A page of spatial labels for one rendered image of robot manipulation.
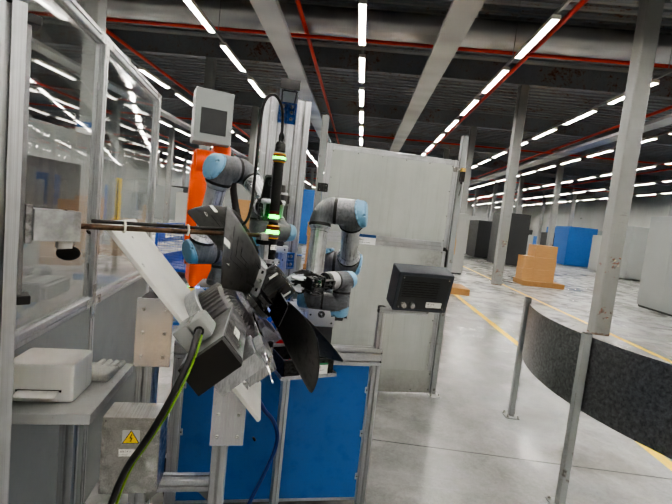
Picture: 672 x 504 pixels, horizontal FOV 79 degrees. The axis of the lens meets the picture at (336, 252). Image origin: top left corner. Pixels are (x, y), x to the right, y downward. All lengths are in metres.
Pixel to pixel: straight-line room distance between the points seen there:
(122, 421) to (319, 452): 1.03
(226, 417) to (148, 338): 0.33
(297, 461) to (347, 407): 0.33
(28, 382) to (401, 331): 2.73
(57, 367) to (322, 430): 1.15
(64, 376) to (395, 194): 2.63
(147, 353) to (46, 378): 0.25
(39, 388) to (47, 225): 0.48
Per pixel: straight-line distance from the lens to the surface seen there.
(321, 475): 2.16
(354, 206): 1.74
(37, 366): 1.38
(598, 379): 2.57
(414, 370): 3.69
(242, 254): 1.12
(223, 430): 1.40
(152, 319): 1.30
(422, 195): 3.44
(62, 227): 1.12
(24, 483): 1.80
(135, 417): 1.32
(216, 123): 5.33
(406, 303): 1.89
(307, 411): 1.99
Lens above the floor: 1.44
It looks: 5 degrees down
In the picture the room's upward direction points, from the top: 6 degrees clockwise
